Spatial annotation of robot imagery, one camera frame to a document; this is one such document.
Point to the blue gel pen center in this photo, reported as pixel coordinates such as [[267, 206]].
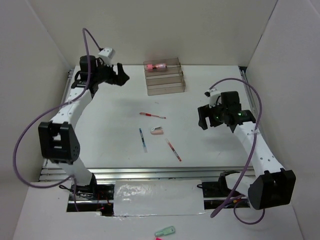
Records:
[[143, 140]]

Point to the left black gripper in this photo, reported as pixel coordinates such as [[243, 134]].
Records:
[[119, 79]]

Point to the aluminium frame rail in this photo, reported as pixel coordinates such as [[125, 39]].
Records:
[[110, 141]]

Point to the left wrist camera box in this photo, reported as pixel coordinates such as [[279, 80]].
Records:
[[107, 54]]

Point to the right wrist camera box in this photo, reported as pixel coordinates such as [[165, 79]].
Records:
[[214, 96]]

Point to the green clear object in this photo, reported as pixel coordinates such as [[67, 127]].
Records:
[[165, 231]]

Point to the white front cover board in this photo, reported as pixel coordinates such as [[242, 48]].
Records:
[[158, 198]]

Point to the tiered clear acrylic organizer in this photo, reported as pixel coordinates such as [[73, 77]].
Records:
[[166, 82]]

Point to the red gel pen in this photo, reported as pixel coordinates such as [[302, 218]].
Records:
[[152, 115], [173, 150]]

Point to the pink crayon tube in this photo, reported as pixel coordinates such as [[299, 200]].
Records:
[[156, 67]]

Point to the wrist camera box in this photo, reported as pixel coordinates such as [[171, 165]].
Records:
[[214, 96], [107, 54]]

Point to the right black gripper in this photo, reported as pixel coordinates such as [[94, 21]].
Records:
[[205, 111]]

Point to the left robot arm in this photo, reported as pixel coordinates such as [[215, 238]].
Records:
[[58, 140]]

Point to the pink eraser with sharpener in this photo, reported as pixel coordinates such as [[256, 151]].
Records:
[[157, 131]]

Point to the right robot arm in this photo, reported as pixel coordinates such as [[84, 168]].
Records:
[[272, 184]]

